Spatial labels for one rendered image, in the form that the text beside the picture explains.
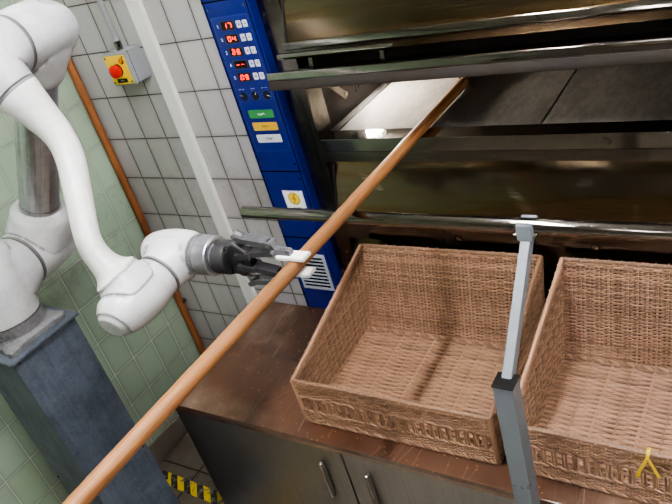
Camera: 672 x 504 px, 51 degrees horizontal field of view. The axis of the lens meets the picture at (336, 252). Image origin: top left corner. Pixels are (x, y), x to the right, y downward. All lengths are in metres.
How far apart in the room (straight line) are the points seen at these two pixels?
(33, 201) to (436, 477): 1.22
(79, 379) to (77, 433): 0.15
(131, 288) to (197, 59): 0.88
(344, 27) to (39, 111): 0.73
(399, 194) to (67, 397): 1.06
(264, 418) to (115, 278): 0.73
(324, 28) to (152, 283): 0.77
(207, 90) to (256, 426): 0.99
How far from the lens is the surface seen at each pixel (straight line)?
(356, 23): 1.78
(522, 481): 1.55
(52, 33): 1.70
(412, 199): 1.94
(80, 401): 2.09
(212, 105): 2.18
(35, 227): 1.98
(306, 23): 1.86
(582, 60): 1.47
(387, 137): 1.89
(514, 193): 1.83
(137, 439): 1.14
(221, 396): 2.16
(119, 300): 1.48
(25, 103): 1.58
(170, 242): 1.56
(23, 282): 1.96
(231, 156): 2.24
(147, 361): 2.81
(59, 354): 2.01
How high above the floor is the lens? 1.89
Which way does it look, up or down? 30 degrees down
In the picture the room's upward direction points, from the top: 17 degrees counter-clockwise
